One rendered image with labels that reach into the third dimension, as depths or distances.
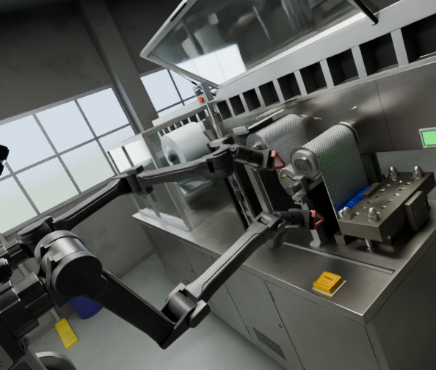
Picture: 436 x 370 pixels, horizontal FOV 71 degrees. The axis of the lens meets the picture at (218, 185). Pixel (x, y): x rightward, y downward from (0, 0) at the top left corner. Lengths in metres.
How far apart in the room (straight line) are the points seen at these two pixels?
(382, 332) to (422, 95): 0.79
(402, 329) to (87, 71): 4.14
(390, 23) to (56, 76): 3.74
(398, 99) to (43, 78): 3.79
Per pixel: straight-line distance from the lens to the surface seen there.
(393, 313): 1.17
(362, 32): 1.34
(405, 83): 1.30
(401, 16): 1.27
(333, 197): 1.26
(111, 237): 4.29
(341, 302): 1.09
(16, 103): 4.20
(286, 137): 1.42
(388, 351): 1.20
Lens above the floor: 1.62
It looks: 15 degrees down
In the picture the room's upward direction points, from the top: 24 degrees counter-clockwise
